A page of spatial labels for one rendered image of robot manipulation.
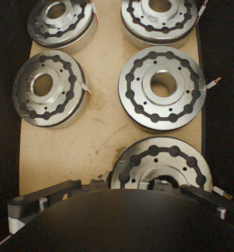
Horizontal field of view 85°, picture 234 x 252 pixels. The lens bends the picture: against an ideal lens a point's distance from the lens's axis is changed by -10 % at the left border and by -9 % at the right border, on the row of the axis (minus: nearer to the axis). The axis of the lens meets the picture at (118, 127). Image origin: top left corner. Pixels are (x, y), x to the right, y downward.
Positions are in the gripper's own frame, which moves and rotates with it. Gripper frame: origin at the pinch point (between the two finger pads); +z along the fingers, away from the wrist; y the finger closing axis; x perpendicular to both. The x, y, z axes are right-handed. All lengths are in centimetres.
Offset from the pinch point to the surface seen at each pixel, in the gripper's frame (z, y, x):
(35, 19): 1.3, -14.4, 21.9
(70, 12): 0.6, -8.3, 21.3
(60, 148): 4.3, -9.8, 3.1
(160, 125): 1.0, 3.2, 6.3
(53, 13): 1.9, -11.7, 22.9
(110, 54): 4.2, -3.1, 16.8
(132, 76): 1.3, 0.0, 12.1
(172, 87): 2.1, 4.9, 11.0
